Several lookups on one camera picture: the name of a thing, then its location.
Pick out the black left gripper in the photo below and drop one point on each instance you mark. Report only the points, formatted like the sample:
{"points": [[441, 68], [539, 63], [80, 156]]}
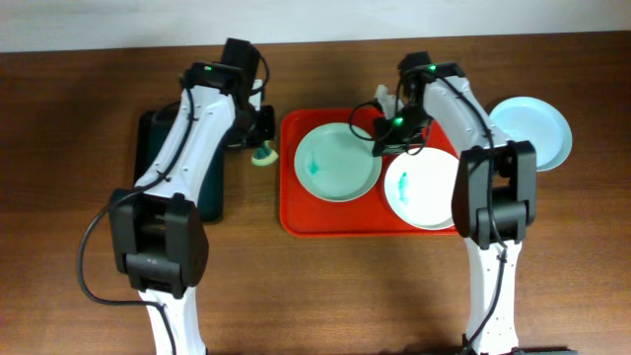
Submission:
{"points": [[263, 126]]}

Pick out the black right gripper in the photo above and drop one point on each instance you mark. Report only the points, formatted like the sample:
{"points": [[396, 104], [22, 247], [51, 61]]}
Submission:
{"points": [[394, 145]]}

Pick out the green yellow sponge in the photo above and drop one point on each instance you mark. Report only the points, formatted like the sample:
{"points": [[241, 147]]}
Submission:
{"points": [[264, 155]]}

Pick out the mint green plate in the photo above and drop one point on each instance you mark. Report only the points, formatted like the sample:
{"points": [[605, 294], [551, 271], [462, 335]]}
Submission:
{"points": [[333, 164]]}

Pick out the white plate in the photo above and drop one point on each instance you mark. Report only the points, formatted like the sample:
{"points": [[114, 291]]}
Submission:
{"points": [[419, 188]]}

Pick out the light blue plate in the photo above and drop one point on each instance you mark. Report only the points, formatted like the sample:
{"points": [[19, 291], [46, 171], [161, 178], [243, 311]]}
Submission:
{"points": [[542, 124]]}

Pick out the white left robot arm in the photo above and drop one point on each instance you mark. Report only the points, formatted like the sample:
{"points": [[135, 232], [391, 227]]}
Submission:
{"points": [[157, 232]]}

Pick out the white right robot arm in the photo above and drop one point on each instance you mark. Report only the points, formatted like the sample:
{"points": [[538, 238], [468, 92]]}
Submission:
{"points": [[494, 197]]}

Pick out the red plastic tray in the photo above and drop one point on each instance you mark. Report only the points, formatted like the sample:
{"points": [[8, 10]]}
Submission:
{"points": [[305, 216]]}

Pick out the black plastic tray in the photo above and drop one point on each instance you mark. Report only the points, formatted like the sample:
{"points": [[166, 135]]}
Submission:
{"points": [[152, 133]]}

